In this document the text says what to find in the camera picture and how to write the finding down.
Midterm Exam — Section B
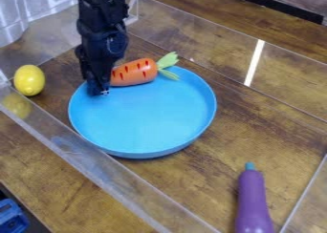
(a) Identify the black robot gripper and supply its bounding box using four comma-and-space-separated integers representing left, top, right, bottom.
72, 18, 130, 97

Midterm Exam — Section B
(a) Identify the yellow toy lemon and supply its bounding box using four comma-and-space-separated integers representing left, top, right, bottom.
13, 65, 45, 96

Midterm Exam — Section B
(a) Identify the blue round tray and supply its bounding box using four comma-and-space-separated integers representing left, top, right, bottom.
68, 67, 217, 159

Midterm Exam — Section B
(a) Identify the orange toy carrot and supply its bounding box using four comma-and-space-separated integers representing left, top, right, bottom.
110, 52, 178, 87

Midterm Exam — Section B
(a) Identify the white sheer curtain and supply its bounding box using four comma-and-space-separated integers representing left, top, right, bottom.
0, 0, 124, 49

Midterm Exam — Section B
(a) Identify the black bar in background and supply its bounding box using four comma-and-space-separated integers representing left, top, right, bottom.
244, 0, 323, 25

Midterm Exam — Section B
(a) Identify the blue plastic object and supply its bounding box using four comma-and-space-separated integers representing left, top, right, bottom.
0, 199, 29, 233

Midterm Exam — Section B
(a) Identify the purple toy eggplant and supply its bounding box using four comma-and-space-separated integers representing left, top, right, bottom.
234, 162, 274, 233

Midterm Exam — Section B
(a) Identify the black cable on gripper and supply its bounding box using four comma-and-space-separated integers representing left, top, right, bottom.
75, 18, 130, 56

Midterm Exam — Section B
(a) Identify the clear acrylic enclosure wall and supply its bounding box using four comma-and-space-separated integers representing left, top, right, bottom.
0, 0, 327, 233

